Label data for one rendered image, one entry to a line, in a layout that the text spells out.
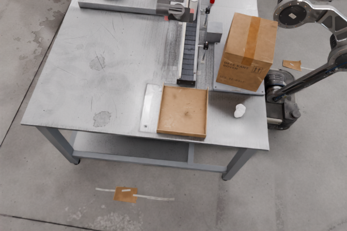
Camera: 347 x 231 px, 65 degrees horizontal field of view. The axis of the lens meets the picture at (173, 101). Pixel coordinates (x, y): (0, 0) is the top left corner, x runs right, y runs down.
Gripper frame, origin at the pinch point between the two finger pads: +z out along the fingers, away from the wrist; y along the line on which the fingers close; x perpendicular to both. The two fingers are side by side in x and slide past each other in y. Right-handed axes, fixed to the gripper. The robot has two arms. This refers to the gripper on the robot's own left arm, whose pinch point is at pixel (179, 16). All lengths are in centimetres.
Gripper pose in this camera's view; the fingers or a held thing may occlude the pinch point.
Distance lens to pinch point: 145.2
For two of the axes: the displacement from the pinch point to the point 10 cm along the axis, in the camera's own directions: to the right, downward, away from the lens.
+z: 0.6, -1.6, 9.9
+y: -9.9, -1.2, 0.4
